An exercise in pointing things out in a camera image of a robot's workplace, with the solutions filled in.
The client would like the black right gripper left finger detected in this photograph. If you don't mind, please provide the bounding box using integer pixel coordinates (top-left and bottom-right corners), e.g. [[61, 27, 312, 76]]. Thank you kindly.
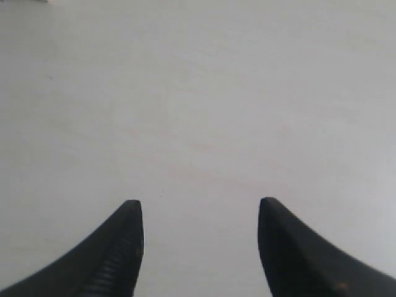
[[1, 200, 144, 296]]

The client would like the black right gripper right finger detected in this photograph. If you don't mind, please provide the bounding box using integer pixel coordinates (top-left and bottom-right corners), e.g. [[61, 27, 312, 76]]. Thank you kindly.
[[257, 197, 395, 296]]

